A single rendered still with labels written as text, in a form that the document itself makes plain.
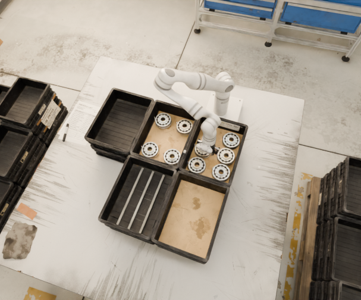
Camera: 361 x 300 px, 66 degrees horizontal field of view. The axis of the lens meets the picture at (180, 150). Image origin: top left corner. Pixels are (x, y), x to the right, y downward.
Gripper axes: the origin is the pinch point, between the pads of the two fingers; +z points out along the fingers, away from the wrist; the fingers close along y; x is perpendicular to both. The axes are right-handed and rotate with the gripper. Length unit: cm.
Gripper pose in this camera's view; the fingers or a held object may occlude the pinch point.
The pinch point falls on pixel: (207, 151)
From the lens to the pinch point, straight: 166.4
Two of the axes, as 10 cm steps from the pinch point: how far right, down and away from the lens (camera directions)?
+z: 0.4, 4.4, 9.0
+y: -8.9, -4.0, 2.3
